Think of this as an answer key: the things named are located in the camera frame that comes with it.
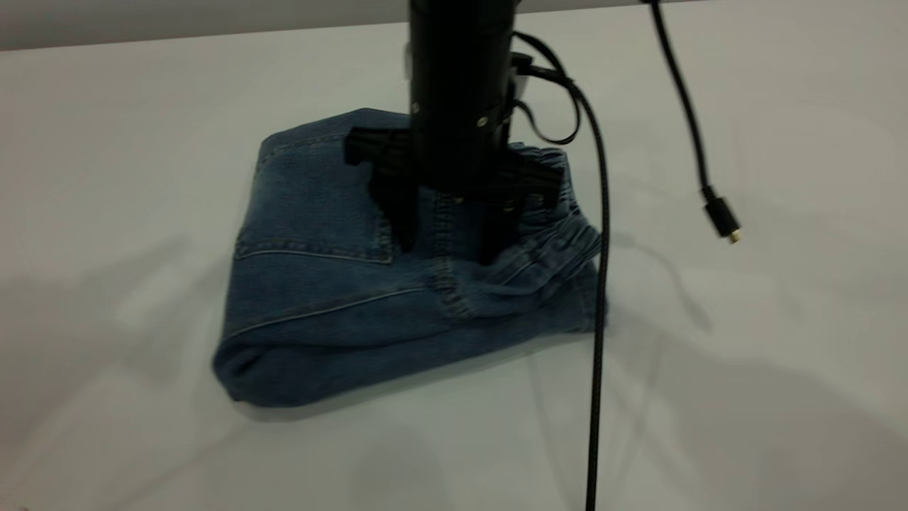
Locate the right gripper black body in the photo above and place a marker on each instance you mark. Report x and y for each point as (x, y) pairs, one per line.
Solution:
(461, 142)

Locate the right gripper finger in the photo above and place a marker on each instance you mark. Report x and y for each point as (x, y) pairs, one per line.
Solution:
(504, 227)
(394, 191)

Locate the blue denim children's pants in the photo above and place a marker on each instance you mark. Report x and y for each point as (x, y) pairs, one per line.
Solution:
(319, 319)

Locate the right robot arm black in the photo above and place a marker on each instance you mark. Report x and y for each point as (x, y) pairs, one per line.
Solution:
(461, 42)

